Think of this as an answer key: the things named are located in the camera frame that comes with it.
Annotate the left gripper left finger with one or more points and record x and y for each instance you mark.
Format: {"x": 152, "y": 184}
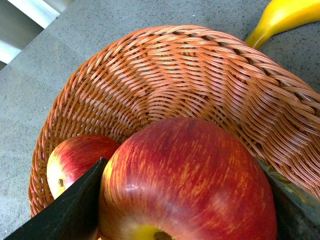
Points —
{"x": 72, "y": 216}

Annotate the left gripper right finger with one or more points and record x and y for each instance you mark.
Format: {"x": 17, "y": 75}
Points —
{"x": 297, "y": 211}

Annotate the dark red apple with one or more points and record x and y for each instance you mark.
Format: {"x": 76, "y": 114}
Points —
{"x": 189, "y": 179}

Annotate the yellow banana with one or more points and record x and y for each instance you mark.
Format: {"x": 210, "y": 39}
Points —
{"x": 283, "y": 15}

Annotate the red apple in basket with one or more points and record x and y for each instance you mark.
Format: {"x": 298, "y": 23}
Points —
{"x": 72, "y": 158}

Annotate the left wicker basket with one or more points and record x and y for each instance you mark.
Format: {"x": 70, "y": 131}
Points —
{"x": 190, "y": 71}

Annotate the white pleated curtain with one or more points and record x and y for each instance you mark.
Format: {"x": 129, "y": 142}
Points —
{"x": 23, "y": 20}

